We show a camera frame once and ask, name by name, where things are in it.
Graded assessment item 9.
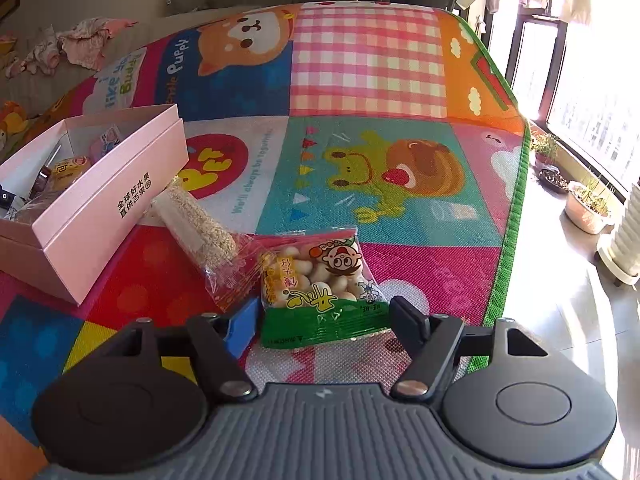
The sesame bar clear wrapper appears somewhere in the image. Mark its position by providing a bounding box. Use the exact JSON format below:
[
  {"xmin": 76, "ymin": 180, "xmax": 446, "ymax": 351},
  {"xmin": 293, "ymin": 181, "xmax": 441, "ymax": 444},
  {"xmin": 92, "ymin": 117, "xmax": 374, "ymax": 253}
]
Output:
[{"xmin": 151, "ymin": 178, "xmax": 265, "ymax": 312}]

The yellow bun red-label wrapper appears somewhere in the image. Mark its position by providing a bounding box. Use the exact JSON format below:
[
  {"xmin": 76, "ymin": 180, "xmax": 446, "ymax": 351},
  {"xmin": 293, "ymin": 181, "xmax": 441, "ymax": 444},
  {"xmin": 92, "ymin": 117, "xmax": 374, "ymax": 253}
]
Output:
[{"xmin": 46, "ymin": 156, "xmax": 91, "ymax": 193}]

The white ribbed plant stand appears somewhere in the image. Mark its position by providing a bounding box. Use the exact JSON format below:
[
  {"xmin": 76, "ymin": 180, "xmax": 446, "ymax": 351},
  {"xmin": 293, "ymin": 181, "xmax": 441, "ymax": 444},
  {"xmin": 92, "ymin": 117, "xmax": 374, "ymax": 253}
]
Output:
[{"xmin": 594, "ymin": 183, "xmax": 640, "ymax": 286}]

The colourful cartoon play mat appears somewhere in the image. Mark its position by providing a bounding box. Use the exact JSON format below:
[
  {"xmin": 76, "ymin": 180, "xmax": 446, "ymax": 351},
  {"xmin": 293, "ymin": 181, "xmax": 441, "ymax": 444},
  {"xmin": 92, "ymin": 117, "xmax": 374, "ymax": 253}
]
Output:
[{"xmin": 1, "ymin": 2, "xmax": 529, "ymax": 474}]

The orange yellow plush toy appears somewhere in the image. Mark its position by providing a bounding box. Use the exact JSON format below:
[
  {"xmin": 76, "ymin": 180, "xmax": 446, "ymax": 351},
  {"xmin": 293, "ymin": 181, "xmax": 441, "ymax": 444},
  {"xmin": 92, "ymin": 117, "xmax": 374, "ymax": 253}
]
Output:
[{"xmin": 0, "ymin": 101, "xmax": 29, "ymax": 150}]

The biscuit sticks clear tray pack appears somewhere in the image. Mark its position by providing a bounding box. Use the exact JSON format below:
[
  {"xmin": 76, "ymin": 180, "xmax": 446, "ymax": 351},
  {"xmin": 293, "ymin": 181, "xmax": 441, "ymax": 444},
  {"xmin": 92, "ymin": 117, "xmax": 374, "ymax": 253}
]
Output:
[{"xmin": 89, "ymin": 124, "xmax": 124, "ymax": 162}]

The pink baby clothes pile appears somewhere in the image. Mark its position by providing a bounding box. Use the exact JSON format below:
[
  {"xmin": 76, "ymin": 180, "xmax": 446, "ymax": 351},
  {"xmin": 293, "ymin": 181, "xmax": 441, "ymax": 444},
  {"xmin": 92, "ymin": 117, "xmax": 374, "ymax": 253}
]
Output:
[{"xmin": 1, "ymin": 18, "xmax": 137, "ymax": 78}]

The pink cardboard gift box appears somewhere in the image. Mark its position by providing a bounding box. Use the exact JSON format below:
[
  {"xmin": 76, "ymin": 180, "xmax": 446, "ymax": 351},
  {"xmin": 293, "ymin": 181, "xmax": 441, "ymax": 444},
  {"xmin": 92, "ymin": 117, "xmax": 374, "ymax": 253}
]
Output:
[{"xmin": 1, "ymin": 104, "xmax": 189, "ymax": 304}]

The green egg-biscuit snack bag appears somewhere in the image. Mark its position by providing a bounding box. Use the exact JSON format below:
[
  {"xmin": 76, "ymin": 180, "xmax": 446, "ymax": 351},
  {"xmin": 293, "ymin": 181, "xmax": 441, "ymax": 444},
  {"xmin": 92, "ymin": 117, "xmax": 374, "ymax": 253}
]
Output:
[{"xmin": 260, "ymin": 226, "xmax": 390, "ymax": 350}]

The white flower pot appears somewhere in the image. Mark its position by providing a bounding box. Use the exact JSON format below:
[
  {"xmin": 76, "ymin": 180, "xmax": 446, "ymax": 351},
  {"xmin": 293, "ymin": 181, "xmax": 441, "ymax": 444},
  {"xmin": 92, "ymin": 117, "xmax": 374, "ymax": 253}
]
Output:
[{"xmin": 564, "ymin": 179, "xmax": 613, "ymax": 235}]

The beige bed pillow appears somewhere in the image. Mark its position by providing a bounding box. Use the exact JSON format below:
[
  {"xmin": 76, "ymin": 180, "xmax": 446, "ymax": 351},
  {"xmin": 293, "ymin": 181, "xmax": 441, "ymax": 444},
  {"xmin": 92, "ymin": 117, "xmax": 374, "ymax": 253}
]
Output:
[{"xmin": 0, "ymin": 4, "xmax": 262, "ymax": 122}]

